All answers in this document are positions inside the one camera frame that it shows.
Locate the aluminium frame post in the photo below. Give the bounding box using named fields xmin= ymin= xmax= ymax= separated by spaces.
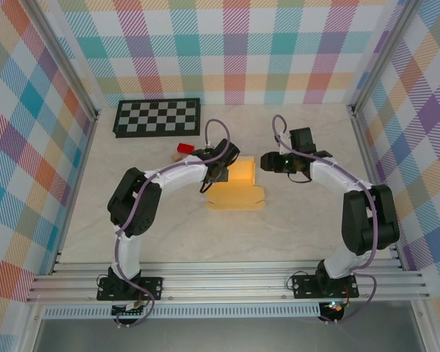
xmin=346 ymin=0 xmax=426 ymax=114
xmin=20 ymin=0 xmax=100 ymax=122

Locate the aluminium mounting rail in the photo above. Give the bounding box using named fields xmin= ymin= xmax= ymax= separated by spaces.
xmin=25 ymin=260 xmax=432 ymax=305

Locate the black grey checkerboard panel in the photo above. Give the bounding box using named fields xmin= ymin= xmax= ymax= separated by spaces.
xmin=112 ymin=98 xmax=202 ymax=139

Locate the aluminium side rail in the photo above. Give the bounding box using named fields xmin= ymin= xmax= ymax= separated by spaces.
xmin=348 ymin=104 xmax=406 ymax=271
xmin=50 ymin=113 xmax=100 ymax=276

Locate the yellow paper box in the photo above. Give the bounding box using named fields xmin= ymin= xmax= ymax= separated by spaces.
xmin=205 ymin=155 xmax=267 ymax=213

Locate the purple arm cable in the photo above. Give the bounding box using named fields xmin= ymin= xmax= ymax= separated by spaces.
xmin=111 ymin=118 xmax=231 ymax=329
xmin=271 ymin=114 xmax=379 ymax=326

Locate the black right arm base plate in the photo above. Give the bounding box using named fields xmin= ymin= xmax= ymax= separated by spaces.
xmin=292 ymin=274 xmax=360 ymax=300

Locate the slotted grey cable duct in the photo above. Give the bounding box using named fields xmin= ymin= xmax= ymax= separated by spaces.
xmin=42 ymin=306 xmax=322 ymax=319

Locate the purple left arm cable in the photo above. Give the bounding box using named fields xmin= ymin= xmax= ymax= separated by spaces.
xmin=111 ymin=118 xmax=231 ymax=329

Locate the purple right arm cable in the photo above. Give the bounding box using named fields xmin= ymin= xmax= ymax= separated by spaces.
xmin=271 ymin=114 xmax=379 ymax=326

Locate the small electronics board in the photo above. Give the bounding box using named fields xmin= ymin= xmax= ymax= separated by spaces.
xmin=320 ymin=300 xmax=348 ymax=316
xmin=111 ymin=302 xmax=147 ymax=318

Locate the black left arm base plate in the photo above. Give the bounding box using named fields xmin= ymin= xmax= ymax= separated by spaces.
xmin=96 ymin=276 xmax=164 ymax=301

